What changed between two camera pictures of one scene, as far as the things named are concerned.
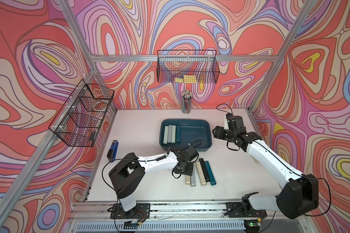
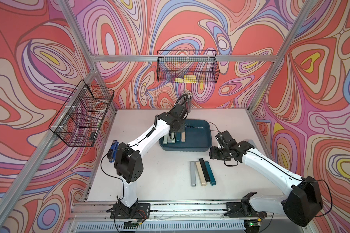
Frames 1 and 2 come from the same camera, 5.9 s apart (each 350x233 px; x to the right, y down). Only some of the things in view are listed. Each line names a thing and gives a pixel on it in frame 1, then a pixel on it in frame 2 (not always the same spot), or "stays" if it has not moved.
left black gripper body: x=187 y=170 → x=181 y=127
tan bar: x=201 y=174 stays
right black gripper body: x=224 y=134 → x=219 y=154
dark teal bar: x=178 y=133 stays
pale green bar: x=166 y=135 stays
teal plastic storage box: x=190 y=130 stays
